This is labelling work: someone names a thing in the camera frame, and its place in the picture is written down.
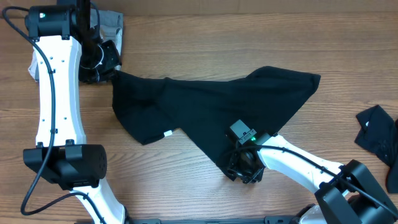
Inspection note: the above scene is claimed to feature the grey folded garment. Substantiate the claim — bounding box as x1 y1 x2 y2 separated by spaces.
28 10 124 82

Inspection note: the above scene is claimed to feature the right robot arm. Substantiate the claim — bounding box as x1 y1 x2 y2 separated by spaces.
227 132 397 223

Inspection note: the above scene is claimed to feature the black t-shirt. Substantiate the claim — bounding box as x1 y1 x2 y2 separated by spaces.
112 66 321 168

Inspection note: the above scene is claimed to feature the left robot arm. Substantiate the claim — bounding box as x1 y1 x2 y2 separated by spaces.
23 1 129 223

